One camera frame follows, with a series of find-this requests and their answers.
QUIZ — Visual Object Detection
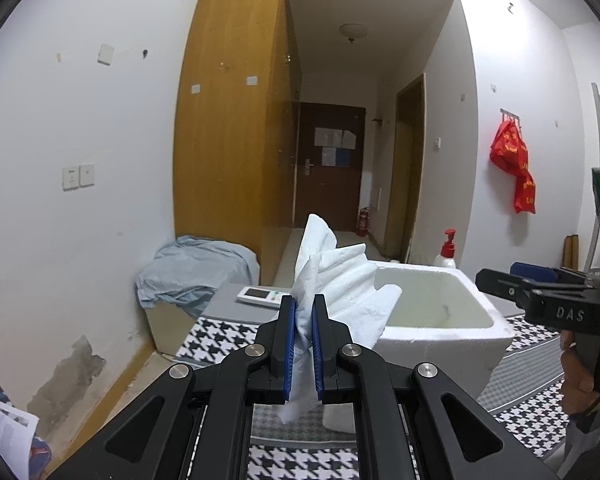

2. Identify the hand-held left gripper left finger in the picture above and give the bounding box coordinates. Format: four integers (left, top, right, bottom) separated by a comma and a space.
45, 295, 297, 480

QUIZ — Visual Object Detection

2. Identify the wooden wardrobe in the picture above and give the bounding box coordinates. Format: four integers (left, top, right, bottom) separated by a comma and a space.
173, 0, 301, 281

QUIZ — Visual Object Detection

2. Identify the white remote control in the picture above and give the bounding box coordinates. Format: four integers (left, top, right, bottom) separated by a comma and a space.
236, 285, 293, 307

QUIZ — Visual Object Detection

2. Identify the wooden side door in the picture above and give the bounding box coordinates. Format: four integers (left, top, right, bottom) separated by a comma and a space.
384, 74, 426, 263

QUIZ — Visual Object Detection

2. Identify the wide white door notice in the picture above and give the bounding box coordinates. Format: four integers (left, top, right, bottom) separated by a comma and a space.
314, 128, 344, 148

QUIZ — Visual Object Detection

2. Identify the person's right forearm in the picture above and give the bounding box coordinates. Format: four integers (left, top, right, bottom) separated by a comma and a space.
562, 405, 600, 466

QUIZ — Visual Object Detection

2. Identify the white lotion pump bottle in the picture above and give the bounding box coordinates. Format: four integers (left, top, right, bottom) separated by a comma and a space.
434, 229, 457, 268

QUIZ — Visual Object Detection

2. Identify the person's right hand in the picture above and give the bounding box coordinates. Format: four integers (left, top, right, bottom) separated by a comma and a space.
560, 332, 598, 416

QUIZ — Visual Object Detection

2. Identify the white foam box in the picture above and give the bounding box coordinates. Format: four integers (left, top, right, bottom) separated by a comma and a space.
370, 260, 516, 401

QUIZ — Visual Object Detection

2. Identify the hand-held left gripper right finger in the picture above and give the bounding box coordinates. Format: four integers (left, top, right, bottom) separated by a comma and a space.
311, 294, 561, 480

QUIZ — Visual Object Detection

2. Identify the printed paper sheet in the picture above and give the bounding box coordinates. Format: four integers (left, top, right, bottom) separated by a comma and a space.
0, 392, 38, 480

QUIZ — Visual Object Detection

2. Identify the dark brown entrance door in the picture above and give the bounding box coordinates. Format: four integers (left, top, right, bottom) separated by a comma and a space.
294, 102, 367, 233

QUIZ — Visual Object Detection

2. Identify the red shopping bag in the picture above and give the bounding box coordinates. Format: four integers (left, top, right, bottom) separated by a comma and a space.
490, 120, 529, 173
512, 167, 537, 215

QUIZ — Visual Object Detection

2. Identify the white paper towel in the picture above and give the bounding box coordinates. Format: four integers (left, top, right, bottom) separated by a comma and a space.
279, 213, 403, 423

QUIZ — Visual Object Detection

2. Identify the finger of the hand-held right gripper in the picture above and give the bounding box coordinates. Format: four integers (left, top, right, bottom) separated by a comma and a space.
511, 261, 596, 286
476, 268, 546, 306

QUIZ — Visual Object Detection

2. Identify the crumpled grey-blue sheet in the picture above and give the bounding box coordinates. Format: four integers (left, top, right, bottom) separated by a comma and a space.
135, 235, 260, 318

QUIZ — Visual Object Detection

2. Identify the round ceiling lamp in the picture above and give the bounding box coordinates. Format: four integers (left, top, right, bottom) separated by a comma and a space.
339, 23, 368, 43

